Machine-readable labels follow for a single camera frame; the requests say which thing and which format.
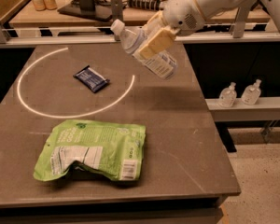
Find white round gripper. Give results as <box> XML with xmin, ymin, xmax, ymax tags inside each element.
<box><xmin>137</xmin><ymin>0</ymin><xmax>205</xmax><ymax>59</ymax></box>

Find blue plastic bottle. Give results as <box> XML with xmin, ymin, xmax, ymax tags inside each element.
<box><xmin>111</xmin><ymin>20</ymin><xmax>177</xmax><ymax>79</ymax></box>

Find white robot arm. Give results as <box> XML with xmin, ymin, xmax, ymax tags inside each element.
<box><xmin>139</xmin><ymin>0</ymin><xmax>280</xmax><ymax>59</ymax></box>

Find clear sanitizer bottle left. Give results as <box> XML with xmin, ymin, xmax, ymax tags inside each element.
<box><xmin>218</xmin><ymin>82</ymin><xmax>237</xmax><ymax>108</ymax></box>

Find clear sanitizer bottle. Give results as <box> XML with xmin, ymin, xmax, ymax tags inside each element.
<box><xmin>218</xmin><ymin>82</ymin><xmax>237</xmax><ymax>108</ymax></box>
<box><xmin>241</xmin><ymin>79</ymin><xmax>261</xmax><ymax>105</ymax></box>

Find clear sanitizer bottle right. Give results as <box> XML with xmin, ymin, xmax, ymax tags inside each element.
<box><xmin>241</xmin><ymin>79</ymin><xmax>261</xmax><ymax>105</ymax></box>

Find black power strip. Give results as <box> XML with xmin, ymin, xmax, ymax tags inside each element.
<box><xmin>128</xmin><ymin>0</ymin><xmax>164</xmax><ymax>11</ymax></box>

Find wooden desk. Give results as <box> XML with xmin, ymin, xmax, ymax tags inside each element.
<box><xmin>8</xmin><ymin>0</ymin><xmax>272</xmax><ymax>37</ymax></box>

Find black monitor stand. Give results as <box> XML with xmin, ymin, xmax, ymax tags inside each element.
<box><xmin>58</xmin><ymin>0</ymin><xmax>123</xmax><ymax>21</ymax></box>

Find dark blue snack packet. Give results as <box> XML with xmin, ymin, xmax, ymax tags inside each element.
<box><xmin>74</xmin><ymin>65</ymin><xmax>110</xmax><ymax>93</ymax></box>

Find green snack bag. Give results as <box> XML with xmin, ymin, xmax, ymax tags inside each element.
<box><xmin>34</xmin><ymin>119</ymin><xmax>146</xmax><ymax>181</ymax></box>

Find grey metal shelf beam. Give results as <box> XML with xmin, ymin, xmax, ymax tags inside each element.
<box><xmin>206</xmin><ymin>97</ymin><xmax>280</xmax><ymax>122</ymax></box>

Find grey metal rail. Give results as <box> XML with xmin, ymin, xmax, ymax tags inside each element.
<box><xmin>0</xmin><ymin>3</ymin><xmax>280</xmax><ymax>47</ymax></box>

